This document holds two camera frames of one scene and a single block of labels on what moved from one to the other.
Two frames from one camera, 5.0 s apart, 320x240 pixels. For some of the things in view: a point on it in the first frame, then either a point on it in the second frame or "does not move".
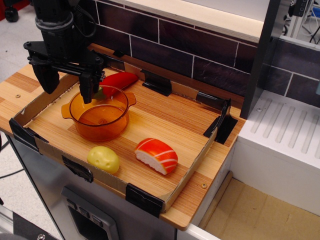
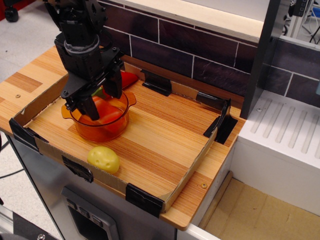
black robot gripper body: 59,48 to 86,62
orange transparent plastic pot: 105,117 does not move
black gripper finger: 48,76 to 113,85
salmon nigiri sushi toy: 158,155 to 109,110
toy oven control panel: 89,220 does not move
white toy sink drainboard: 277,150 does not move
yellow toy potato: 104,158 does not move
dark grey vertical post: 273,26 does not move
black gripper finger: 89,83 to 87,107
